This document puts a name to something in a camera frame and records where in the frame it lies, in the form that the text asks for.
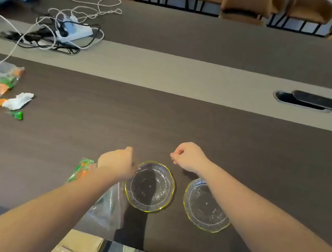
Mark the person's right hand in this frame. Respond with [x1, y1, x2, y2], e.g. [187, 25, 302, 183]
[167, 139, 214, 176]

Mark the person's left hand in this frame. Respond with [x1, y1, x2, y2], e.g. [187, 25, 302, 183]
[95, 142, 142, 184]

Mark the clear bag of orange-green candies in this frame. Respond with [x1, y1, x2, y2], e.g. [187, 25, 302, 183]
[59, 155, 134, 236]

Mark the person's right forearm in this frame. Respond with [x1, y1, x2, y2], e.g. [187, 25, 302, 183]
[184, 160, 332, 252]

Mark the person's left forearm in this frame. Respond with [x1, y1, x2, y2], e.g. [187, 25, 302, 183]
[0, 148, 123, 252]

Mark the yellow-rimmed glass plate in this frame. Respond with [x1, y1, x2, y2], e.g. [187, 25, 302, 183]
[178, 175, 238, 236]
[121, 157, 179, 217]

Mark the cardboard box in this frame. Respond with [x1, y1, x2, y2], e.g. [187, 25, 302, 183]
[45, 225, 108, 252]

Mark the green candy wrapper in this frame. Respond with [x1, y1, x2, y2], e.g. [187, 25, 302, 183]
[7, 108, 25, 121]

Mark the small crumpled white tissue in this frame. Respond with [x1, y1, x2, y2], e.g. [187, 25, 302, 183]
[2, 88, 34, 114]

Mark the white power strip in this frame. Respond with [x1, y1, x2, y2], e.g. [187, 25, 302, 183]
[52, 13, 96, 48]

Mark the black power strip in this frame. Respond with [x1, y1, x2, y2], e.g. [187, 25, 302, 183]
[0, 28, 81, 57]

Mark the black cable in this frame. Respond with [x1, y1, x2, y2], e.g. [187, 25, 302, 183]
[17, 10, 102, 61]

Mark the black oval table cable port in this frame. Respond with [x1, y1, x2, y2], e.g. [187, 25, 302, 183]
[272, 86, 332, 114]

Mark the looped white cable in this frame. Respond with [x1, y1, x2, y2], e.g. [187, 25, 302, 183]
[24, 0, 125, 57]

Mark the long white cable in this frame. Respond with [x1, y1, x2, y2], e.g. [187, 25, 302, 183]
[0, 0, 65, 111]

